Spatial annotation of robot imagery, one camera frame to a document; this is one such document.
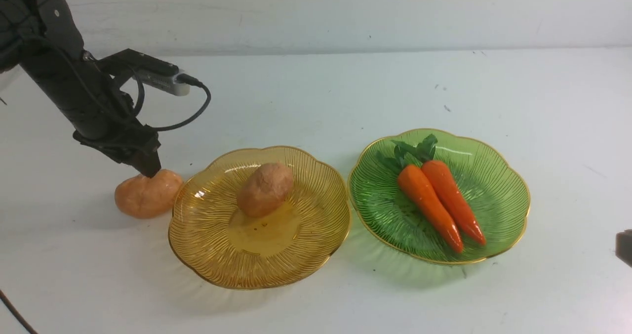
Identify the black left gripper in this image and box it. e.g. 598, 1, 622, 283
21, 52, 162, 178

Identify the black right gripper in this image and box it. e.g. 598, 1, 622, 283
616, 230, 632, 267

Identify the toy potato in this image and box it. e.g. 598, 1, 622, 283
114, 169, 184, 219
237, 163, 294, 218

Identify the toy carrot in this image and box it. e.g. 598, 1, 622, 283
376, 148, 464, 253
393, 134, 487, 246

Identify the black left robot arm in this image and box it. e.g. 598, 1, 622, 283
1, 0, 161, 178

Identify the amber ribbed plastic plate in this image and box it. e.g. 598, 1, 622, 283
168, 146, 352, 291

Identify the green ribbed plastic plate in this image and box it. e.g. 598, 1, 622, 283
348, 128, 531, 266

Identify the black camera cable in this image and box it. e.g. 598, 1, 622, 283
0, 33, 212, 132

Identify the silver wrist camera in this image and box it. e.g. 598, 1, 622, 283
99, 48, 191, 97

